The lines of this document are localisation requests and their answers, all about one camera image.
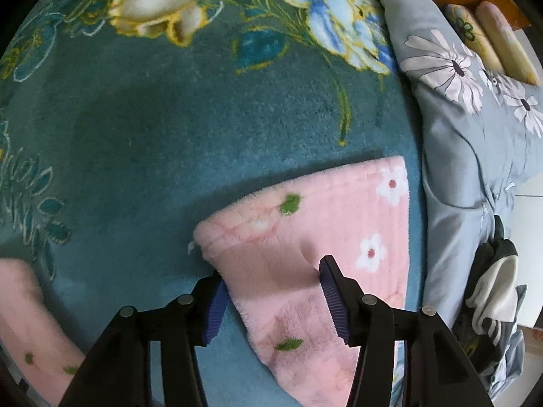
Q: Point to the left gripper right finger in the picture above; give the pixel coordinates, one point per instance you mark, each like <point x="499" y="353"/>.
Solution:
<point x="436" y="370"/>

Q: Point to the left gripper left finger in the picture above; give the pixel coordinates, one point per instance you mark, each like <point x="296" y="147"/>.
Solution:
<point x="117" y="369"/>

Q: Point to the pink fleece flower garment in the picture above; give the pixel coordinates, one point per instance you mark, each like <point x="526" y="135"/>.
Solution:
<point x="83" y="236"/>

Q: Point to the black white striped garment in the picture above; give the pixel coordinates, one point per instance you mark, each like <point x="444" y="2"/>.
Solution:
<point x="486" y="327"/>

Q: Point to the grey daisy print quilt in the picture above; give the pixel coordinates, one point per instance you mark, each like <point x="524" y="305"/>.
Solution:
<point x="482" y="139"/>

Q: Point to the teal floral plush blanket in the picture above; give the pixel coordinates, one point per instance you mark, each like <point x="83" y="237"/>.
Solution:
<point x="288" y="82"/>

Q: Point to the cream floral pillow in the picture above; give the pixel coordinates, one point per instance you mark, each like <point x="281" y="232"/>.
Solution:
<point x="487" y="32"/>

